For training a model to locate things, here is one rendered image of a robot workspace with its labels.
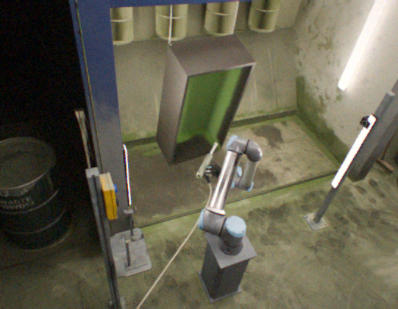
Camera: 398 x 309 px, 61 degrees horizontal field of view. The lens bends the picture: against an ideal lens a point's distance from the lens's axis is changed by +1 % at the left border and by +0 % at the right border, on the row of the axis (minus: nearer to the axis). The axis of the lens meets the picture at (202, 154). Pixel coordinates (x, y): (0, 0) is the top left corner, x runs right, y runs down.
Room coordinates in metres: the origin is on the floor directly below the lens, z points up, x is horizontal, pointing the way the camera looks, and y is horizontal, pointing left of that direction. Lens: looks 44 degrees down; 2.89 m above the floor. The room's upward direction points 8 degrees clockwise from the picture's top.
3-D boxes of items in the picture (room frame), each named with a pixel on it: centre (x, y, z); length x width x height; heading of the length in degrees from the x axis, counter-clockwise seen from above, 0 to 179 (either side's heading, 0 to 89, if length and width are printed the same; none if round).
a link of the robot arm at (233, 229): (1.39, -0.30, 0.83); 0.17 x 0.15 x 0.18; 76
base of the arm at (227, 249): (1.39, -0.31, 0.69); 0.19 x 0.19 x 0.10
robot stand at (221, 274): (1.39, -0.31, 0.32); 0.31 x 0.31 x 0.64; 28
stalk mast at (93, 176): (1.06, 0.52, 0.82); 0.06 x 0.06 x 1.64; 28
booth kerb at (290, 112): (3.36, -0.05, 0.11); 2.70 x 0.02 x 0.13; 118
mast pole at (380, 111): (2.20, -1.30, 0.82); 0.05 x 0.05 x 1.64; 28
